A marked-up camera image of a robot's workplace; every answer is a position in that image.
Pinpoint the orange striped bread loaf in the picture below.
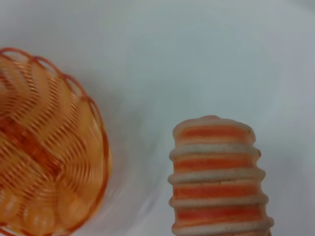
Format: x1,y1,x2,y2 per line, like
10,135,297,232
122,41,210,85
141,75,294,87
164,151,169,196
168,115,275,236

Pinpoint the orange wire basket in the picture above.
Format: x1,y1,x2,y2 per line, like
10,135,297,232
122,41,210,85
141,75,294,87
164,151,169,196
0,47,112,236

